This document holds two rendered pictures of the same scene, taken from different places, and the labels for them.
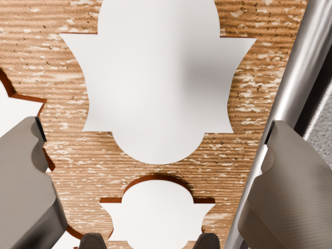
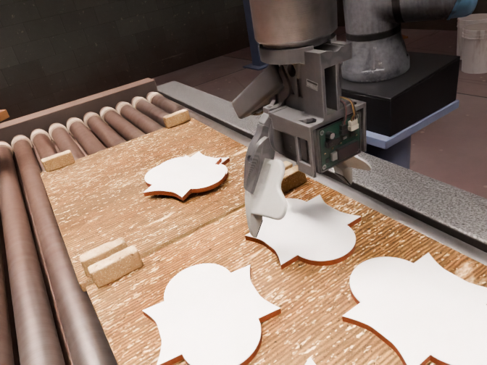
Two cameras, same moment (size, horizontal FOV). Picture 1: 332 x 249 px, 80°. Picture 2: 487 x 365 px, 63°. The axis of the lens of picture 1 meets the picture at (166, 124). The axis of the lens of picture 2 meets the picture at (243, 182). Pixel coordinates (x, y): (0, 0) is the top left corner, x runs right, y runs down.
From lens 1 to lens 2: 0.48 m
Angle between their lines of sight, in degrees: 89
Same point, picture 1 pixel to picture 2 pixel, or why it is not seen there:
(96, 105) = (278, 248)
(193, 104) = (325, 219)
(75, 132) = (278, 277)
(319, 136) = (427, 207)
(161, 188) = (370, 267)
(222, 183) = (411, 245)
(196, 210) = (426, 266)
